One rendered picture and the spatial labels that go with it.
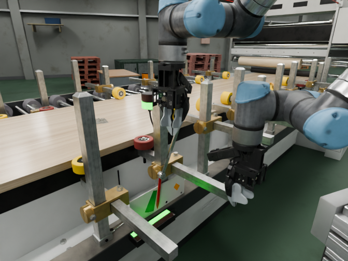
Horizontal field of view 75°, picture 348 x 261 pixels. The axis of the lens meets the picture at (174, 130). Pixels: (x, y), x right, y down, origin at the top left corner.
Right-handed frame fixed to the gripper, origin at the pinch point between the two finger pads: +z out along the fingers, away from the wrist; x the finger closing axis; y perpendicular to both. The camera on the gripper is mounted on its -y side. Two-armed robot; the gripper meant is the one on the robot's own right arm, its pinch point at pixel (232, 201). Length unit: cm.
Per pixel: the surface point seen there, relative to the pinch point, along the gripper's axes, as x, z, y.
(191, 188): 10.5, 12.6, -24.2
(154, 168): -8.1, -4.2, -25.8
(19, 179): -43, -7, -46
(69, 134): -19, -7, -69
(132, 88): 90, 0, -174
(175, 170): -1.5, -1.9, -22.0
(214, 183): -0.6, -3.4, -6.4
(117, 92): 32, -13, -110
